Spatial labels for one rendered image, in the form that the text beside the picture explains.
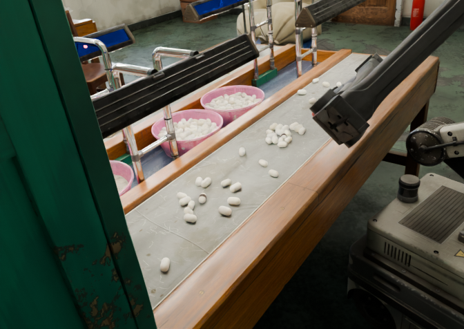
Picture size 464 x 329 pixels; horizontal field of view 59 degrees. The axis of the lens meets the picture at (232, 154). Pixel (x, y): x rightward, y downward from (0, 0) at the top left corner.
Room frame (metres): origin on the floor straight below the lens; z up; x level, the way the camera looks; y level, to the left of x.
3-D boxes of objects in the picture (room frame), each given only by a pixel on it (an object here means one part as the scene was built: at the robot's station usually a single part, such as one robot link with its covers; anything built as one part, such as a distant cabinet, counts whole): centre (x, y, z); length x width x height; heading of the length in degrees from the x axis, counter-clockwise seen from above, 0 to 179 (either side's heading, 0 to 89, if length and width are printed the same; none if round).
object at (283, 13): (4.38, -0.72, 0.40); 0.74 x 0.56 x 0.38; 137
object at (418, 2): (5.06, -2.46, 0.25); 0.18 x 0.14 x 0.49; 136
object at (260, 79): (2.05, -0.15, 0.90); 0.20 x 0.19 x 0.45; 140
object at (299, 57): (1.79, -0.46, 0.90); 0.20 x 0.19 x 0.45; 140
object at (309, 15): (1.74, -0.51, 1.08); 0.62 x 0.08 x 0.07; 140
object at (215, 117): (1.38, 0.15, 0.72); 0.27 x 0.27 x 0.10
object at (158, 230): (1.29, -0.22, 0.73); 1.81 x 0.30 x 0.02; 140
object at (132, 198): (1.41, -0.08, 0.71); 1.81 x 0.05 x 0.11; 140
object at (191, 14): (2.10, -0.09, 1.08); 0.62 x 0.08 x 0.07; 140
